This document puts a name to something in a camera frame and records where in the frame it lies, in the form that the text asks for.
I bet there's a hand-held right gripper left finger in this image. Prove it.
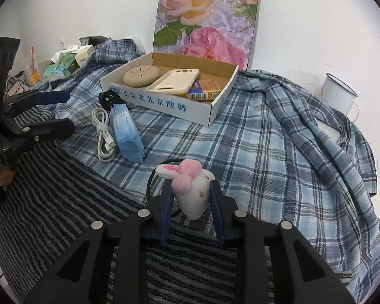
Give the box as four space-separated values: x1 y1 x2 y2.
25 193 174 304

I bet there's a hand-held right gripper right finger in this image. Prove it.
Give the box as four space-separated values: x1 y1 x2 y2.
209 180 356 304

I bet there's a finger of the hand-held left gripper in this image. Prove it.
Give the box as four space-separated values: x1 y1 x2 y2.
2 90 71 115
0 118 75 158

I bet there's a white bunny hair tie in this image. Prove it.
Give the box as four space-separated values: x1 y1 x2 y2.
146 158 214 221

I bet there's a white charging cable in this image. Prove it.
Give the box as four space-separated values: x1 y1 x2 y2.
92 108 118 163

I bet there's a black hair tie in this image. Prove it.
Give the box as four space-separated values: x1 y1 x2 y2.
98 90 127 111

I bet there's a blue tissue pack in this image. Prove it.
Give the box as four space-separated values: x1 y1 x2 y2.
110 103 145 164

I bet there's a beige round disc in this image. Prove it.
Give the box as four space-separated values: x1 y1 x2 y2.
123 65 162 87

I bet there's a white cardboard tray box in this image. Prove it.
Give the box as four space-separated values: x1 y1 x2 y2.
99 52 240 127

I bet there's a beige phone case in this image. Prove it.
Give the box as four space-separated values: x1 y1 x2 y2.
146 68 201 95

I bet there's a small orange gold box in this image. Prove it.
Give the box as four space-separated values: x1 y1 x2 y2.
187 79 229 101

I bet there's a person's left hand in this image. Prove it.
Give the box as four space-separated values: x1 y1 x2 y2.
0 169 15 188

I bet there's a cartoon print bag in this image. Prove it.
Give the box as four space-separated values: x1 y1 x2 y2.
5 72 30 97

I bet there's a green tissue box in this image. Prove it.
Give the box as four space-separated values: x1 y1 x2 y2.
43 52 80 81

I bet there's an orange packet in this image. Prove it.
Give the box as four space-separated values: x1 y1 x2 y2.
25 55 41 86

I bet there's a small cream carton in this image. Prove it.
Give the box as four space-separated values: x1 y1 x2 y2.
74 45 94 68

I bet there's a grey striped blanket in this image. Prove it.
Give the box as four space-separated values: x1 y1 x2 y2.
0 106 250 304

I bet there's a grey bag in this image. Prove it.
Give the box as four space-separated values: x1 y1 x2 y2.
80 36 109 47

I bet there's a blue plaid blanket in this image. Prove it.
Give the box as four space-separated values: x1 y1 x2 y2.
46 38 380 304

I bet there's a white enamel mug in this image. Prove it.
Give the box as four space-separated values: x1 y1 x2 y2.
321 73 359 121

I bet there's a rose print board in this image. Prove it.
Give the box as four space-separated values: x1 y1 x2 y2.
152 0 261 70

